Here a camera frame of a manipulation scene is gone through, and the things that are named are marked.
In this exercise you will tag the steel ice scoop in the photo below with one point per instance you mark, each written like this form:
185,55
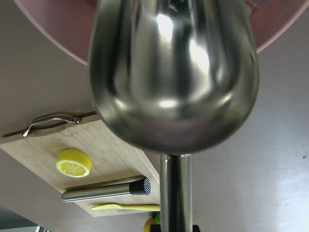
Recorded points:
173,77

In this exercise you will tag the pink bowl of ice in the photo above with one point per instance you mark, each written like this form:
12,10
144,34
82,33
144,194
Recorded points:
68,23

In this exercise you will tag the bamboo cutting board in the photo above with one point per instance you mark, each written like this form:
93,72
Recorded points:
112,160

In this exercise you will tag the steel muddler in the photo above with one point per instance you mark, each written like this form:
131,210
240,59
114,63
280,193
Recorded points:
133,186

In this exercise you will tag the lemon half slice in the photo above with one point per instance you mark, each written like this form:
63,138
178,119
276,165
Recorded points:
74,163

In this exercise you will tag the green lime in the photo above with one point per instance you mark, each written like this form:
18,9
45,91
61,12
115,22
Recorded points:
158,218

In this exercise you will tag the yellow plastic knife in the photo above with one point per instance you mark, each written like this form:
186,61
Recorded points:
149,207

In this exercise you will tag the yellow lemon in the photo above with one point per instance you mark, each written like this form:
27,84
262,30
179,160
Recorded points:
147,226

